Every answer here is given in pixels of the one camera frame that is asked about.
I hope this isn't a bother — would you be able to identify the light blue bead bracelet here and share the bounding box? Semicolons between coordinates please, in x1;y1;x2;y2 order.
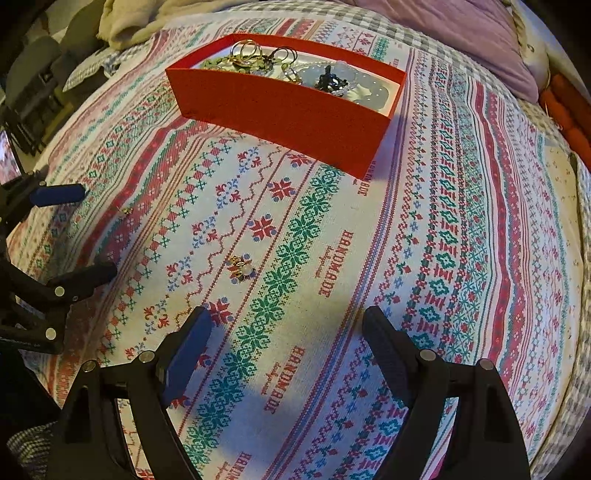
341;73;394;110

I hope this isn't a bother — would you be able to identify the purple pillow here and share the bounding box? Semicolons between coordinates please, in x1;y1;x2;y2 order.
346;0;540;101

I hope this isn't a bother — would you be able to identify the white plush toy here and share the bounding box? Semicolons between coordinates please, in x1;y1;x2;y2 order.
509;0;557;85

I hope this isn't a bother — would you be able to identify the gold ornate ring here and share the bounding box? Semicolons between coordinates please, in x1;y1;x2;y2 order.
230;41;262;63

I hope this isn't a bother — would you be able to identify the dark metal ring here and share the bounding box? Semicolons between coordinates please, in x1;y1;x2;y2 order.
263;46;298;64

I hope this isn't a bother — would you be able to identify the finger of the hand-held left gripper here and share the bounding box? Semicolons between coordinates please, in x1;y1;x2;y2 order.
0;261;118;356
0;170;88;220

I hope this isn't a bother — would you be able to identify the cream quilt with checked trim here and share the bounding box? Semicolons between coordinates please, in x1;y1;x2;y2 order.
539;138;591;296

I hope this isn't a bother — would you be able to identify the small screen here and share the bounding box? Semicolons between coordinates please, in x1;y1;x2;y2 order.
0;129;24;186

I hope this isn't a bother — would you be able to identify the patterned knit-print blanket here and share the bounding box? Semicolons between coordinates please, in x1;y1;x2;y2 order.
9;9;587;480

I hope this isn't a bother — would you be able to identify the green bead bracelet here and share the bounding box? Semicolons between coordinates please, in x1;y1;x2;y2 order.
201;54;274;75

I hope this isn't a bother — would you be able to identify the houndstooth clothing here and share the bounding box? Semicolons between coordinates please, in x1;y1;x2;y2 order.
6;424;63;480

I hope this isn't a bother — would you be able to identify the cream fleece blanket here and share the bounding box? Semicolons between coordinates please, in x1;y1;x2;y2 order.
99;0;243;51

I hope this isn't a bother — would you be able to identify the orange plush toy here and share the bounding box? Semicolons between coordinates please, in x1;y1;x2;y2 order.
537;73;591;154

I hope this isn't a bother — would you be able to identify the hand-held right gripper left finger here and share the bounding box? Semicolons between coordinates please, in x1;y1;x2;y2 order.
48;305;215;480

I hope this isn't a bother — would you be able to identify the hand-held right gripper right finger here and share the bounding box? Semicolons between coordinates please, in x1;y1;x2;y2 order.
362;305;532;480

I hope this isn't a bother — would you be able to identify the thin dark beaded bracelet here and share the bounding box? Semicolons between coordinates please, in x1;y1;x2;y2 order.
315;65;350;94

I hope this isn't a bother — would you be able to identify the grey chair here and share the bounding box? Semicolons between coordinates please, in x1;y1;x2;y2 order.
0;14;108;155

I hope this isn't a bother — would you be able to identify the red cardboard box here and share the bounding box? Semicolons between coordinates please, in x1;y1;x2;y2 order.
165;33;408;181

